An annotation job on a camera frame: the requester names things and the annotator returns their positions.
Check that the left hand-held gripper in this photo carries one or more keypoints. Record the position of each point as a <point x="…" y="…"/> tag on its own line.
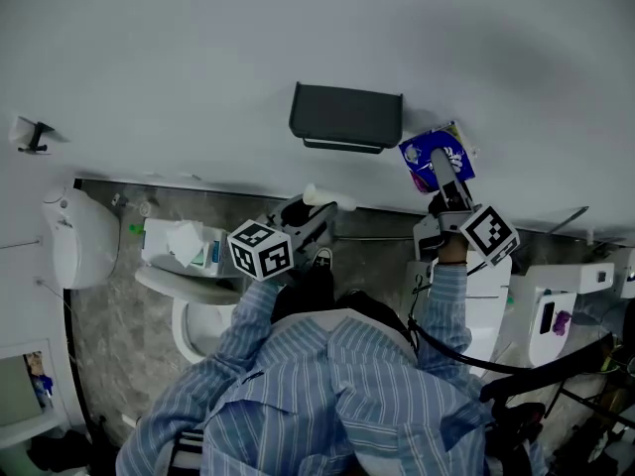
<point x="258" y="253"/>

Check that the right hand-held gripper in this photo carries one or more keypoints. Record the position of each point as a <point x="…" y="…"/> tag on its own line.
<point x="488" y="236"/>

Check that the used-up white toilet paper roll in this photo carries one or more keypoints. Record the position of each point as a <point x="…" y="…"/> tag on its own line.
<point x="330" y="199"/>

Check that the blue toilet paper roll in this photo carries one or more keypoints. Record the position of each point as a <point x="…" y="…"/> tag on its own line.
<point x="417" y="159"/>

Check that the person's left forearm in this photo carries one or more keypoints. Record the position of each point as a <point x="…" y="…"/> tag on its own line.
<point x="260" y="315"/>

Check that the person's right forearm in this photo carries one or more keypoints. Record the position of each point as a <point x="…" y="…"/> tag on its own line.
<point x="449" y="305"/>

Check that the person's black shoe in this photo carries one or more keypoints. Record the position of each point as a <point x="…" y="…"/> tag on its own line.
<point x="323" y="258"/>

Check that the person's black trousers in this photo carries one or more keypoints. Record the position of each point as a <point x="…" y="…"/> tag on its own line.
<point x="307" y="295"/>

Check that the white tissue pack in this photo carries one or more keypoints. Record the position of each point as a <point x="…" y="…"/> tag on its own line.
<point x="183" y="243"/>

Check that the round floor drain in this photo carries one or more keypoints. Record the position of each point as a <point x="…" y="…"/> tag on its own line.
<point x="145" y="208"/>

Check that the green bottle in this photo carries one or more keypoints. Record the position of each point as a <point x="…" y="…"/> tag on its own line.
<point x="136" y="228"/>

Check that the black phone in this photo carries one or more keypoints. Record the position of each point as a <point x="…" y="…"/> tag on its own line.
<point x="547" y="318"/>

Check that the metal water valve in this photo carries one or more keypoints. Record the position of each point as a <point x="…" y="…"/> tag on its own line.
<point x="117" y="200"/>

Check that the person's striped blue shirt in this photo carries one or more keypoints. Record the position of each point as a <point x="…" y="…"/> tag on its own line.
<point x="317" y="404"/>

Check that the purple toy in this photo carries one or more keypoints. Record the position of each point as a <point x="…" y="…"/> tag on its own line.
<point x="561" y="322"/>

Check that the black tripod stand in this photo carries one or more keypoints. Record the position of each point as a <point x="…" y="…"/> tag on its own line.
<point x="595" y="407"/>

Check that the white paper sheet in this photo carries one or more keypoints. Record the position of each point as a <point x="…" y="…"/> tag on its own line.
<point x="19" y="129"/>

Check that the blue bottle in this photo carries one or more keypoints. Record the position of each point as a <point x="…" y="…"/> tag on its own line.
<point x="42" y="382"/>

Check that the black bag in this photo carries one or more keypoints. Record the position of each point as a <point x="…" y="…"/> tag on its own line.
<point x="59" y="451"/>

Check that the white shelf unit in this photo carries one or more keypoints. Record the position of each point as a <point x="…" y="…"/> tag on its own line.
<point x="30" y="424"/>

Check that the black wall paper holder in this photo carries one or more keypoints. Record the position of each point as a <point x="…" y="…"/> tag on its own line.
<point x="344" y="112"/>

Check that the white wall dispenser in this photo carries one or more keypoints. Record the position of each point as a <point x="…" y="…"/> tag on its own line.
<point x="79" y="238"/>

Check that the black tablet mount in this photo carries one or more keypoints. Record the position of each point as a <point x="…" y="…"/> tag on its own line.
<point x="516" y="422"/>

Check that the small black wall holder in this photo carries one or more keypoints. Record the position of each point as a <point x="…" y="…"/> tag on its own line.
<point x="38" y="139"/>

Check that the metal towel rail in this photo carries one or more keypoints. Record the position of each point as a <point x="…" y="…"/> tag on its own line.
<point x="20" y="244"/>

